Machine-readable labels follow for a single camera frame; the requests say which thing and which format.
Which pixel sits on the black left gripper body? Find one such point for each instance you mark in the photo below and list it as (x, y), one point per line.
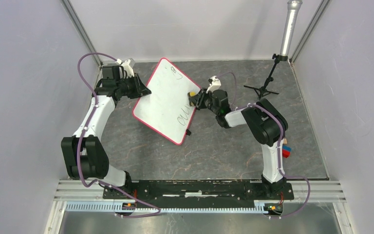
(128, 87)

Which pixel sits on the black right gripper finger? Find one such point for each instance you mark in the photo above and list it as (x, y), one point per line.
(202, 93)
(196, 102)

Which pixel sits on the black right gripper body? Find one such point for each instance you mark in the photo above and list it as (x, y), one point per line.
(207, 103)

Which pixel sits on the pink framed whiteboard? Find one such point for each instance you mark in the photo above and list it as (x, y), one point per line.
(166, 110)

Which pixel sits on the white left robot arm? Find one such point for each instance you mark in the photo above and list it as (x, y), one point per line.
(84, 155)

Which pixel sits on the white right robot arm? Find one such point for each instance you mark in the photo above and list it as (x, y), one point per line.
(266, 124)

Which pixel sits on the black tripod stand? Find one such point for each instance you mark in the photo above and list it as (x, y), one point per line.
(263, 91)

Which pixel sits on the blue block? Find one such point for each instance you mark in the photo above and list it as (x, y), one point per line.
(284, 147)

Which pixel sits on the red block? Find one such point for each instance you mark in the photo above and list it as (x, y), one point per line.
(286, 153)

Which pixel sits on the aluminium corner profile left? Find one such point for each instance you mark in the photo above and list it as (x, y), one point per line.
(78, 25)

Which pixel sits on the aluminium corner profile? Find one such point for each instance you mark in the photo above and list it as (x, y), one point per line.
(78, 25)
(310, 28)

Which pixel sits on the aluminium corner profile right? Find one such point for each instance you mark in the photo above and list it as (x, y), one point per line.
(310, 28)

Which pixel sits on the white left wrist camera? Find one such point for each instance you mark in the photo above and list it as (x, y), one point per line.
(127, 64)

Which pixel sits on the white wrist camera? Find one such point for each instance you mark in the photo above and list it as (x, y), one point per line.
(214, 84)
(127, 64)

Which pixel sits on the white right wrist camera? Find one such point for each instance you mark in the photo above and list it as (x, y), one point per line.
(214, 84)

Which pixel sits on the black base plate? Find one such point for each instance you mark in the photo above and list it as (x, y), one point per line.
(219, 193)

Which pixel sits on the grey cable duct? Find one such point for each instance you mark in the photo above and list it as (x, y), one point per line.
(119, 207)

